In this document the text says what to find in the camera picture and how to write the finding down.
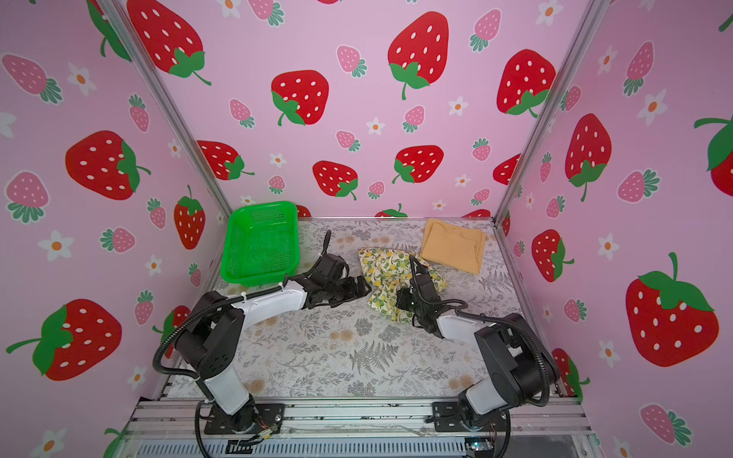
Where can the lemon print skirt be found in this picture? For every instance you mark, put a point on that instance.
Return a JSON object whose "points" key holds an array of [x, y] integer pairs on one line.
{"points": [[387, 271]]}

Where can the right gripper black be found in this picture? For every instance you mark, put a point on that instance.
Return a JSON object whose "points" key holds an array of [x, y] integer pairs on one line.
{"points": [[424, 286]]}

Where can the tan yellow skirt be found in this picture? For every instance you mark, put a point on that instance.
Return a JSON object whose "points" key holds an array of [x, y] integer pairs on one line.
{"points": [[454, 246]]}

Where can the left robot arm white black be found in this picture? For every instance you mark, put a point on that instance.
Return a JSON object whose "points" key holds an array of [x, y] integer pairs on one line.
{"points": [[209, 338]]}

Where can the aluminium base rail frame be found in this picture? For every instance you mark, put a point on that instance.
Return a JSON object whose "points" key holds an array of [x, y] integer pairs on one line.
{"points": [[378, 427]]}

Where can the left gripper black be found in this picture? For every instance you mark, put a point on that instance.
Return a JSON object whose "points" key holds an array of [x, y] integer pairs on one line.
{"points": [[349, 281]]}

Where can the green plastic basket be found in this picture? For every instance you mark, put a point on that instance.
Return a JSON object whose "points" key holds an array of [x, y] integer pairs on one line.
{"points": [[261, 245]]}

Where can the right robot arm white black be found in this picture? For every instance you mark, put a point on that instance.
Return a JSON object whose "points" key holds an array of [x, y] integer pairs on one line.
{"points": [[520, 370]]}

